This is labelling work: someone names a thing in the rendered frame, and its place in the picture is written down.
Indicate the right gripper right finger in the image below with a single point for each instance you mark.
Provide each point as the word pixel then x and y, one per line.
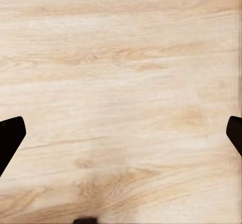
pixel 234 132

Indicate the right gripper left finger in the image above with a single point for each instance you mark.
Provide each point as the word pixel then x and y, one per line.
pixel 12 133

